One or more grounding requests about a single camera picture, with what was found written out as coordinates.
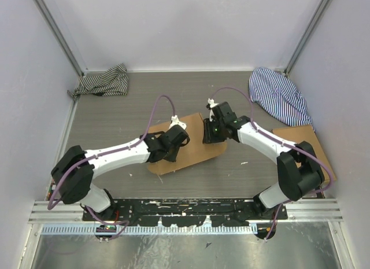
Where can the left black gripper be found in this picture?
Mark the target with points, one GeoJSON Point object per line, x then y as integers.
{"type": "Point", "coordinates": [173, 158]}

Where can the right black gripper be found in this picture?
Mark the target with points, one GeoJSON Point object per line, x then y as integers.
{"type": "Point", "coordinates": [208, 137]}

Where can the brown cardboard box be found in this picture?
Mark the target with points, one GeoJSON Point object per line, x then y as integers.
{"type": "Point", "coordinates": [194, 152]}
{"type": "Point", "coordinates": [306, 133]}

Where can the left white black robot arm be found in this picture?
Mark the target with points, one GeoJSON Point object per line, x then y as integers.
{"type": "Point", "coordinates": [75, 172]}

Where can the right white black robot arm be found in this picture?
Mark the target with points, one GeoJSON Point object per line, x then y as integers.
{"type": "Point", "coordinates": [298, 169]}

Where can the folded brown cardboard box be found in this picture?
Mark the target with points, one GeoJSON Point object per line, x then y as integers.
{"type": "Point", "coordinates": [306, 133]}

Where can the blue white striped cloth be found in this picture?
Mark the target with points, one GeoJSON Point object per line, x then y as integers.
{"type": "Point", "coordinates": [279, 97]}

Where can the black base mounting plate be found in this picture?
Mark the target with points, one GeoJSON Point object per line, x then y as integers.
{"type": "Point", "coordinates": [186, 212]}

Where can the black white striped cloth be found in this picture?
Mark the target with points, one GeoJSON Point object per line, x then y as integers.
{"type": "Point", "coordinates": [112, 82]}

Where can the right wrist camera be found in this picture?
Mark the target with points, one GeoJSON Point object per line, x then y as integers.
{"type": "Point", "coordinates": [211, 104]}

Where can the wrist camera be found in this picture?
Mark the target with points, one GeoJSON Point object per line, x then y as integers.
{"type": "Point", "coordinates": [211, 104]}
{"type": "Point", "coordinates": [175, 121]}

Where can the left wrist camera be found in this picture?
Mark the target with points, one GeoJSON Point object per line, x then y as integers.
{"type": "Point", "coordinates": [175, 121]}

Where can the white slotted cable duct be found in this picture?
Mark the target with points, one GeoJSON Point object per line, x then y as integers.
{"type": "Point", "coordinates": [107, 231]}

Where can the aluminium front rail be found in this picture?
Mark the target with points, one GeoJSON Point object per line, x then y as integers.
{"type": "Point", "coordinates": [304, 210]}

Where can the right aluminium corner post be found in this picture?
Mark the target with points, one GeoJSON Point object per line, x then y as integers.
{"type": "Point", "coordinates": [309, 30]}

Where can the aluminium corner post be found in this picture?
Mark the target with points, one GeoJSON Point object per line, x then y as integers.
{"type": "Point", "coordinates": [56, 31]}
{"type": "Point", "coordinates": [309, 30]}

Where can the left aluminium corner post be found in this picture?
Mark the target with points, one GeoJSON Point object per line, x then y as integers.
{"type": "Point", "coordinates": [56, 31]}

